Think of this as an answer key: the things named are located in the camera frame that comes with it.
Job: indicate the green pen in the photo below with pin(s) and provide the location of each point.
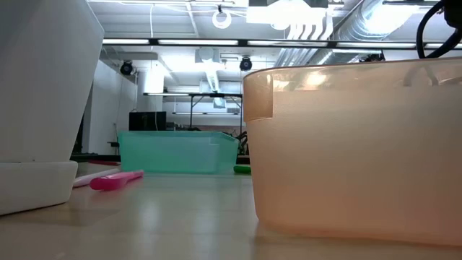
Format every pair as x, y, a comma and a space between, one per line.
242, 169

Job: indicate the green translucent plastic bin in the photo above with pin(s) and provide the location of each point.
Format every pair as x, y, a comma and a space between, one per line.
173, 151

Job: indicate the magenta pen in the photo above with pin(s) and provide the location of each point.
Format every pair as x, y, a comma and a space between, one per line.
115, 180

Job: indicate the red pencil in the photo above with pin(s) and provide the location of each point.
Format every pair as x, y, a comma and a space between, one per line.
104, 163

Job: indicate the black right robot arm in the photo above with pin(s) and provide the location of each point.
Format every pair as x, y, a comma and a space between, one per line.
455, 12

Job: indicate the black trestle desk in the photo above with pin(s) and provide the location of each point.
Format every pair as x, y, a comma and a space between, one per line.
213, 95

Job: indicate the black round ceiling fixture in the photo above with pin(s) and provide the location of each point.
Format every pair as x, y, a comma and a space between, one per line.
126, 68
245, 64

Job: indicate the black box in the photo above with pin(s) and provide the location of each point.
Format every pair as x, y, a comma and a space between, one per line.
148, 121

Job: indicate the long ceiling light strip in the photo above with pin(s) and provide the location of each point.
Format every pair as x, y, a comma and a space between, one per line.
198, 42

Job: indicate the orange translucent plastic bin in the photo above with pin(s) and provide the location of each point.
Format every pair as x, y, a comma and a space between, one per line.
353, 155

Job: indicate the light pink pen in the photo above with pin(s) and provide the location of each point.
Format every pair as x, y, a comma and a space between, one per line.
86, 178

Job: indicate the white hexagonal plant pot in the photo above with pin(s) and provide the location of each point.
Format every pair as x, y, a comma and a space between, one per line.
43, 90

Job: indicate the black aluminium table frame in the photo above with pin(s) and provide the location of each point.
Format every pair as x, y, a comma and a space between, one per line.
94, 157

